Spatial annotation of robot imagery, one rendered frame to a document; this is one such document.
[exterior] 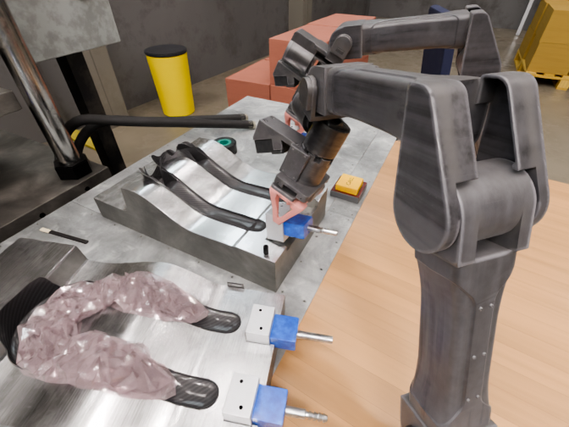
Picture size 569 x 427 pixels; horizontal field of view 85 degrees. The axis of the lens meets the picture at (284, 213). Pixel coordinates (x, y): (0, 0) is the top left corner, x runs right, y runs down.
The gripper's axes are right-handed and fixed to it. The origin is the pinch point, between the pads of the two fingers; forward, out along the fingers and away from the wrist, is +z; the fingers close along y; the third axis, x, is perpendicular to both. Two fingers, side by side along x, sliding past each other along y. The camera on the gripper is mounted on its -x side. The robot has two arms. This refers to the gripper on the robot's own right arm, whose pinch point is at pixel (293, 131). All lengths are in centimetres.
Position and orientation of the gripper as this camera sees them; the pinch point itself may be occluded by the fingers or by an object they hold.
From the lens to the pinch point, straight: 83.8
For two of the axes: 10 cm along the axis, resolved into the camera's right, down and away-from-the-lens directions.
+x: 7.9, 6.1, -0.2
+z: -4.0, 5.4, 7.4
